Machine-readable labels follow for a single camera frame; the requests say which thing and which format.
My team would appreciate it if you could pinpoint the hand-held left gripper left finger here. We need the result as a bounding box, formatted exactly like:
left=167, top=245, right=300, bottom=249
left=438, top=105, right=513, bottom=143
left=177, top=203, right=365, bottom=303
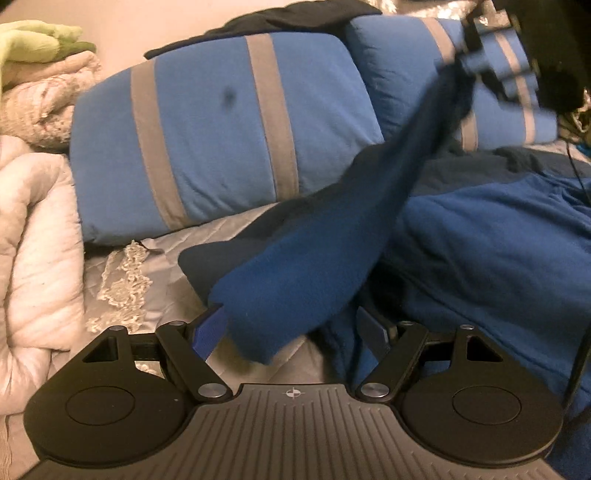
left=82, top=305, right=230, bottom=402

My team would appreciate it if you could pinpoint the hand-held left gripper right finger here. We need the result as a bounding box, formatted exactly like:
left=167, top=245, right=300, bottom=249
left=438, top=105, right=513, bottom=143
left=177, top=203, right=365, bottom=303
left=355, top=306, right=505, bottom=402

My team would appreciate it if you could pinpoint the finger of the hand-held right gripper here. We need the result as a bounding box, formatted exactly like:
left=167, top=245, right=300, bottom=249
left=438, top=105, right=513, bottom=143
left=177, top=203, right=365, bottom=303
left=480, top=65, right=543, bottom=107
left=455, top=11, right=497, bottom=77

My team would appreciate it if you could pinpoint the blue fleece jacket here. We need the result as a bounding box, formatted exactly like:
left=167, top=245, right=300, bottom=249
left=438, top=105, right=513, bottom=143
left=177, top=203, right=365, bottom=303
left=178, top=60, right=591, bottom=480

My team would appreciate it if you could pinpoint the silver sequined fabric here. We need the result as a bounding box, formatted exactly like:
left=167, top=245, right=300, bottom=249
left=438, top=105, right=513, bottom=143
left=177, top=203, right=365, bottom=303
left=379, top=0, right=472, bottom=21

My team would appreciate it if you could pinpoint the beige woven bag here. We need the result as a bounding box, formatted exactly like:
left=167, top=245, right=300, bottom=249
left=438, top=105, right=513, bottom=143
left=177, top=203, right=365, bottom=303
left=556, top=90, right=591, bottom=144

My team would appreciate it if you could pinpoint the blue grey-striped pillow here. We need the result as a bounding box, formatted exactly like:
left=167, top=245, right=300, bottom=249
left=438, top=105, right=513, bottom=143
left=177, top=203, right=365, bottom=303
left=344, top=14, right=559, bottom=153
left=69, top=33, right=385, bottom=247

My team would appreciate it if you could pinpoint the dark cloth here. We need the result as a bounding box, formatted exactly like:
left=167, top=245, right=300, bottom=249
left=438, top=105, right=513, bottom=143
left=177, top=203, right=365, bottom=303
left=144, top=0, right=384, bottom=60

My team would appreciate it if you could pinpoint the white puffy comforter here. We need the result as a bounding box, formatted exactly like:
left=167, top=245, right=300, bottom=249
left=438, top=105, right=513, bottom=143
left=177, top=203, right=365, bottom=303
left=0, top=135, right=88, bottom=361

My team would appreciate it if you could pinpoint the beige knitted blanket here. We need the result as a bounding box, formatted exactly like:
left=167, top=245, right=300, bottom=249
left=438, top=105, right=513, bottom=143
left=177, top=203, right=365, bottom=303
left=0, top=51, right=105, bottom=151

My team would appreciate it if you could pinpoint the light green plush cloth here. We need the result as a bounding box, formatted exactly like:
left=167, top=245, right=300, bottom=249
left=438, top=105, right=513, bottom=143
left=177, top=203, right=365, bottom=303
left=0, top=21, right=98, bottom=65

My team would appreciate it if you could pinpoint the black cable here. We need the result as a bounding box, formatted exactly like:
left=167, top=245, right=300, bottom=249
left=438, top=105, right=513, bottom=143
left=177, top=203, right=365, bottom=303
left=564, top=136, right=591, bottom=205

